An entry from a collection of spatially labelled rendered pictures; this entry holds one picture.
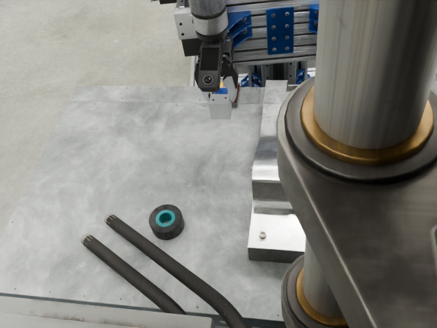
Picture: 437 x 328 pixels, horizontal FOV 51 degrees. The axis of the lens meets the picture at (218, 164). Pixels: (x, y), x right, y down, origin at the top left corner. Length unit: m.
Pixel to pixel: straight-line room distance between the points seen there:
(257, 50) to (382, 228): 1.42
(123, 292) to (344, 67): 0.91
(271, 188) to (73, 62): 2.26
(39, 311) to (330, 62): 0.24
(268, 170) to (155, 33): 2.22
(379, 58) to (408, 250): 0.09
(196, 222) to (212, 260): 0.11
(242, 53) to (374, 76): 1.43
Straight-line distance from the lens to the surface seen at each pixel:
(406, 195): 0.26
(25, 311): 0.34
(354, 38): 0.22
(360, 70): 0.22
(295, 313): 0.48
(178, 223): 1.09
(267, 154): 1.06
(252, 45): 1.62
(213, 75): 1.02
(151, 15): 3.32
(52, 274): 1.17
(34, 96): 2.97
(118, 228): 1.12
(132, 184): 1.23
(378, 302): 0.23
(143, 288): 1.00
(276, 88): 1.27
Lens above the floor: 1.74
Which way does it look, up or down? 51 degrees down
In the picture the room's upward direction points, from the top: 11 degrees counter-clockwise
